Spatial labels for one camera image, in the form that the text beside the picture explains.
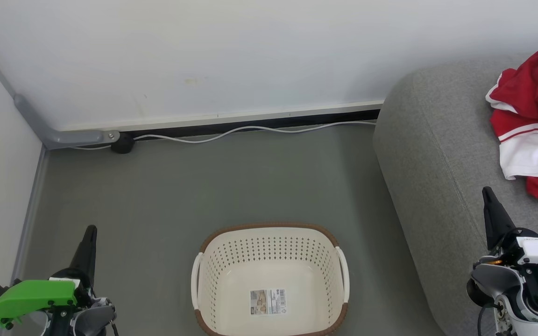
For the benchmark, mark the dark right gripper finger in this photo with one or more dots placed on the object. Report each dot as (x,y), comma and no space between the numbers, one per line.
(495,219)

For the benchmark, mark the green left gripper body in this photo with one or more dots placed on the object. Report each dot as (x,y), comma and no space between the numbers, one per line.
(31,294)

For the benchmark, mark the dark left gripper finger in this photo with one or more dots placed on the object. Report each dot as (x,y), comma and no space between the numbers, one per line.
(86,256)

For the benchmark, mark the white grey right arm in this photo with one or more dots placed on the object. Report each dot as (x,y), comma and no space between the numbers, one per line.
(493,280)

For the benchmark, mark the grey fabric sofa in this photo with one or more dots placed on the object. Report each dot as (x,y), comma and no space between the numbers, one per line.
(437,163)

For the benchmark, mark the grey skirting strip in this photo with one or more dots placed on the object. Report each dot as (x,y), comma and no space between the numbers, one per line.
(29,210)

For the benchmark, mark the cream perforated laundry basket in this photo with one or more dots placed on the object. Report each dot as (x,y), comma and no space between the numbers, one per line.
(269,261)

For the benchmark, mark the paper label sticker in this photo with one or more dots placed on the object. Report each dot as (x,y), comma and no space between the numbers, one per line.
(268,302)

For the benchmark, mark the white baseboard trim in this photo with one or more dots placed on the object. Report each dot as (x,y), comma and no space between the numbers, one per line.
(250,115)

